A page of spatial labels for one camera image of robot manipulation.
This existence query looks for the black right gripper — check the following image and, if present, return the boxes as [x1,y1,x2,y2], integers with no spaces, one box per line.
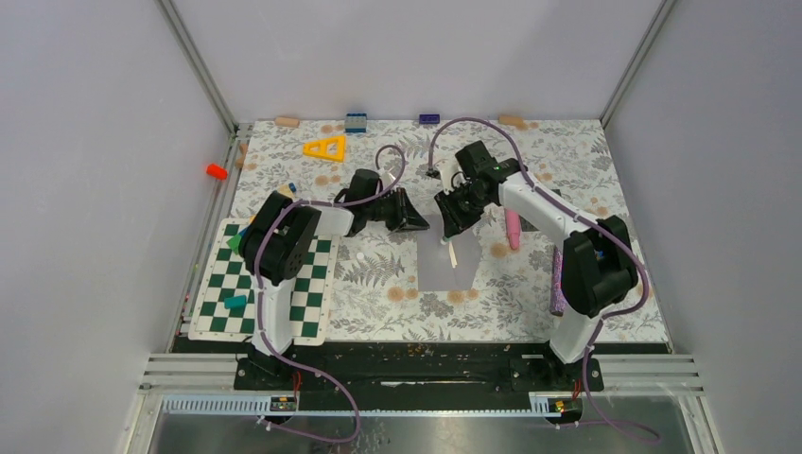
[434,183,492,239]

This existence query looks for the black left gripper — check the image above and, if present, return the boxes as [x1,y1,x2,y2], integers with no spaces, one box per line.
[364,187,429,233]

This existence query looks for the tan lined letter paper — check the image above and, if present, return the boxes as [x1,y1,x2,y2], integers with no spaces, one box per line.
[447,242,458,269]

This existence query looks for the grey paper envelope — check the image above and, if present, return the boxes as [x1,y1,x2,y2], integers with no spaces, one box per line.
[416,215,482,292]

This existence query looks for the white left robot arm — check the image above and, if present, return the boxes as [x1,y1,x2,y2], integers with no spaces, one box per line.
[238,169,430,389]

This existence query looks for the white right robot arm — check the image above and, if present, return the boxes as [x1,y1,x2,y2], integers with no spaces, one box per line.
[434,141,647,390]

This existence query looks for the pink toy microphone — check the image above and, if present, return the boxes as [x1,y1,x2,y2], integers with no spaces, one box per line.
[505,209,521,251]

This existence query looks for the floral patterned table mat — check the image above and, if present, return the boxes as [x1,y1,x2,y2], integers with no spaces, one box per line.
[231,120,629,342]

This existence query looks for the dark purple building brick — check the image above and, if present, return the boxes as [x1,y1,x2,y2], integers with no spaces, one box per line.
[418,113,441,125]

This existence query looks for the yellow triangle toy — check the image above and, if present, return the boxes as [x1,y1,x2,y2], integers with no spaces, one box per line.
[303,135,346,163]

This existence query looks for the blue building brick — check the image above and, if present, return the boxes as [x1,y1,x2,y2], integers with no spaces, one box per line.
[343,113,368,133]

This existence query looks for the right wooden cylinder block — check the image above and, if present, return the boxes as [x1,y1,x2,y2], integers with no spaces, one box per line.
[497,115,529,131]

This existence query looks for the wooden cylinder block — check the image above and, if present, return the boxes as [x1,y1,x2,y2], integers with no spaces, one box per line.
[274,116,301,129]
[497,115,529,131]

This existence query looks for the wooden toy car blue wheels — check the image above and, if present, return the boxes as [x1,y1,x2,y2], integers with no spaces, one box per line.
[276,183,297,200]

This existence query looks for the purple glitter microphone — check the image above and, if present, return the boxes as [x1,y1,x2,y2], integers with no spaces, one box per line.
[549,248,567,317]

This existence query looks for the left wooden cylinder block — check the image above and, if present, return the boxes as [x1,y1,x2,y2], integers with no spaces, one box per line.
[274,116,301,129]

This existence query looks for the small coloured block toy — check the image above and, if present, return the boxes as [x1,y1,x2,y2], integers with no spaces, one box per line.
[226,229,247,255]

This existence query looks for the teal small block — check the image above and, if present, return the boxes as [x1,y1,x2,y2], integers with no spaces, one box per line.
[224,295,248,310]

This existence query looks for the green white chessboard mat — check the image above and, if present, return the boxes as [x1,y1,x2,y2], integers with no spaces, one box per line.
[187,218,340,346]

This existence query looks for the orange plastic cap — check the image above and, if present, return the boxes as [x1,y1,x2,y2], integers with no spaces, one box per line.
[205,164,229,181]

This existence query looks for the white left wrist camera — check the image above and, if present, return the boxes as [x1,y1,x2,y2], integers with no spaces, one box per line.
[380,170,403,193]

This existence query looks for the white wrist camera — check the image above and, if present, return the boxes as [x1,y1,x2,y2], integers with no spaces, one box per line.
[436,163,460,194]
[380,170,403,193]

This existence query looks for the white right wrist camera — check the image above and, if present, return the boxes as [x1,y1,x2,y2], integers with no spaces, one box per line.
[436,163,460,194]

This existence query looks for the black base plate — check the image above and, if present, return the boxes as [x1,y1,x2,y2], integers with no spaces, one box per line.
[234,342,604,411]

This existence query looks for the white slotted cable duct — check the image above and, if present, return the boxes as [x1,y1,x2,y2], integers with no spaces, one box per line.
[161,391,581,419]

